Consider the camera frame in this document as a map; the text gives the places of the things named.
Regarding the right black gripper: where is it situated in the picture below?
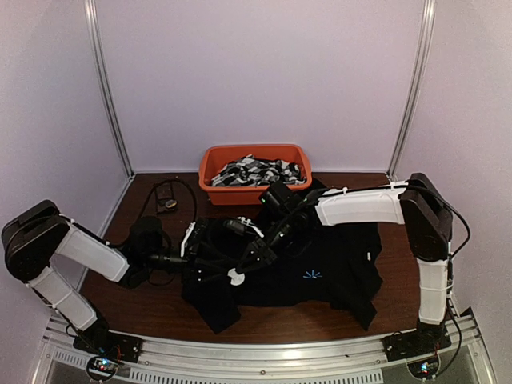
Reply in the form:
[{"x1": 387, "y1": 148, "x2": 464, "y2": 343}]
[{"x1": 236, "y1": 212, "x2": 300, "y2": 274}]

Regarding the round picture brooch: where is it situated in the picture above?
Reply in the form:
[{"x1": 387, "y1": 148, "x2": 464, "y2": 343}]
[{"x1": 227, "y1": 268, "x2": 246, "y2": 286}]

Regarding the black t-shirt blue logo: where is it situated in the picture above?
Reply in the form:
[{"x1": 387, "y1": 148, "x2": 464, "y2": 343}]
[{"x1": 182, "y1": 178, "x2": 383, "y2": 335}]

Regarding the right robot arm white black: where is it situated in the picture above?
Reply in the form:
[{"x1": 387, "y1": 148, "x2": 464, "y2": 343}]
[{"x1": 227, "y1": 173, "x2": 453, "y2": 354}]

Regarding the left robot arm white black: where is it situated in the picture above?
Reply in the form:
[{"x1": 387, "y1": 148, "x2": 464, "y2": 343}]
[{"x1": 1, "y1": 200, "x2": 226, "y2": 355}]

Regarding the black brooch display tray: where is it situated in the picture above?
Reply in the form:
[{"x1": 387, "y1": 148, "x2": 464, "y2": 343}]
[{"x1": 154, "y1": 182, "x2": 178, "y2": 215}]

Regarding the black white checkered shirt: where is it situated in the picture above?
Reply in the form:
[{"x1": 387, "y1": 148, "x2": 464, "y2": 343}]
[{"x1": 210, "y1": 154, "x2": 306, "y2": 187}]

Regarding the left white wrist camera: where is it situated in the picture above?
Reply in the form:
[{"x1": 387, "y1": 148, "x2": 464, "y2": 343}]
[{"x1": 179, "y1": 222, "x2": 196, "y2": 258}]

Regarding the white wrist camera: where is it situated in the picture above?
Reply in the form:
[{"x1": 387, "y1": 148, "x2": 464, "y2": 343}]
[
  {"x1": 179, "y1": 222, "x2": 196, "y2": 258},
  {"x1": 236, "y1": 216, "x2": 265, "y2": 238}
]

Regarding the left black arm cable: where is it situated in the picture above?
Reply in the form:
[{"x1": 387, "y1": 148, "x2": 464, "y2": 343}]
[{"x1": 103, "y1": 180, "x2": 199, "y2": 249}]

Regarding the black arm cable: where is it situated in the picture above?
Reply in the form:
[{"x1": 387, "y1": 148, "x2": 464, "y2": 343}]
[
  {"x1": 103, "y1": 180, "x2": 199, "y2": 249},
  {"x1": 407, "y1": 182, "x2": 472, "y2": 257}
]

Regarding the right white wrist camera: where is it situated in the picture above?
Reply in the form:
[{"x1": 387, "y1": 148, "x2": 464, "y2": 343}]
[{"x1": 236, "y1": 216, "x2": 265, "y2": 238}]

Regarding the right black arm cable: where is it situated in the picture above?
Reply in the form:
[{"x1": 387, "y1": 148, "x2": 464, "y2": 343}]
[{"x1": 407, "y1": 182, "x2": 472, "y2": 257}]

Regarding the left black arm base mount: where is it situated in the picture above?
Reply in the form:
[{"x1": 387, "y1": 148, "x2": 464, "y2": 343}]
[{"x1": 73, "y1": 328, "x2": 142, "y2": 363}]

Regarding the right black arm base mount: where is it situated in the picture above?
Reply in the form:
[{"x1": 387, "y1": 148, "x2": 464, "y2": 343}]
[{"x1": 382, "y1": 329, "x2": 451, "y2": 362}]

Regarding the aluminium front rail frame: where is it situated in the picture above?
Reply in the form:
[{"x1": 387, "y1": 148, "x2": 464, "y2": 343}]
[{"x1": 31, "y1": 307, "x2": 499, "y2": 384}]

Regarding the right aluminium corner post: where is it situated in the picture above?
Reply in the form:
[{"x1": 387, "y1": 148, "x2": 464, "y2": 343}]
[{"x1": 387, "y1": 0, "x2": 436, "y2": 181}]

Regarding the aluminium corner post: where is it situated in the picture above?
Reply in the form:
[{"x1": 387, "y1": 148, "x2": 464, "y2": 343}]
[
  {"x1": 84, "y1": 0, "x2": 135, "y2": 179},
  {"x1": 387, "y1": 0, "x2": 436, "y2": 181}
]

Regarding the left aluminium corner post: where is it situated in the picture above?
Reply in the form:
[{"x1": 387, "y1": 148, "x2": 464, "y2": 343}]
[{"x1": 84, "y1": 0, "x2": 135, "y2": 179}]

